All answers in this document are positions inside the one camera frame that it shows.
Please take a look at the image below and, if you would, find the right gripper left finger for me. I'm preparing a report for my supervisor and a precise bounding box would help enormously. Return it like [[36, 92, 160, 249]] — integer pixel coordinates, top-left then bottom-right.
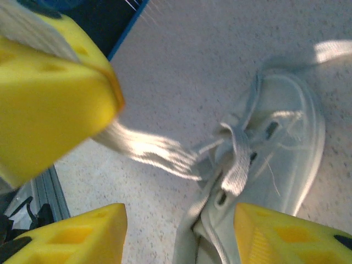
[[0, 202, 128, 264]]

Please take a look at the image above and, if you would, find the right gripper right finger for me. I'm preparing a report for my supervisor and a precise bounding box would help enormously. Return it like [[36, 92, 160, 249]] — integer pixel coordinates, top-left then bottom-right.
[[234, 202, 352, 264]]

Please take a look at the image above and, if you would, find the white canvas shoe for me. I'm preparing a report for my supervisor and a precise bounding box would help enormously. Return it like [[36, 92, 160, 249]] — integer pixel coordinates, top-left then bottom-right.
[[172, 62, 327, 264]]

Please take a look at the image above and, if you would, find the aluminium rail frame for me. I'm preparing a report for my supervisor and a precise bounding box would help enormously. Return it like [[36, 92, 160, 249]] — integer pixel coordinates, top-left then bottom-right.
[[4, 164, 70, 229]]

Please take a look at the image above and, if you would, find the blue table side trim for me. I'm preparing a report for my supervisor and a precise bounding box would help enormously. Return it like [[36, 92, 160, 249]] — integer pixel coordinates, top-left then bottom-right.
[[106, 0, 151, 62]]

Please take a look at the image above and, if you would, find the white shoelace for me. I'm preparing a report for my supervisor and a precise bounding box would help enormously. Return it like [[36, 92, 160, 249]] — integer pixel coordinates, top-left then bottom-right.
[[0, 0, 352, 197]]

